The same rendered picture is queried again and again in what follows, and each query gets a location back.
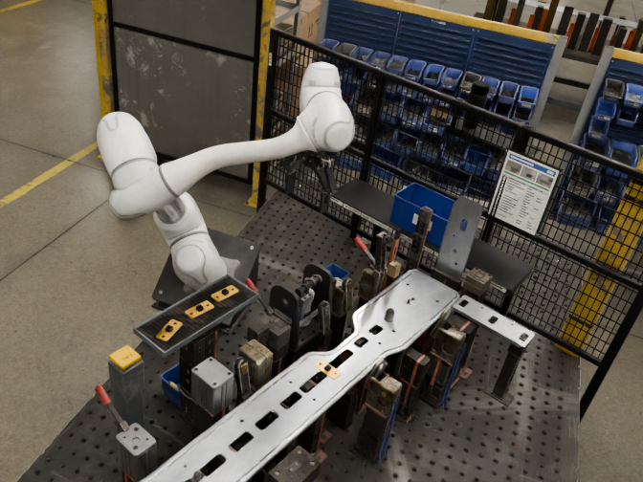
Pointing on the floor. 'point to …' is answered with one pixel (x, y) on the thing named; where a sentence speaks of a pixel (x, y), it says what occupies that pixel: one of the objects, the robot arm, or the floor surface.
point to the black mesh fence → (464, 189)
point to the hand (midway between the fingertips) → (305, 199)
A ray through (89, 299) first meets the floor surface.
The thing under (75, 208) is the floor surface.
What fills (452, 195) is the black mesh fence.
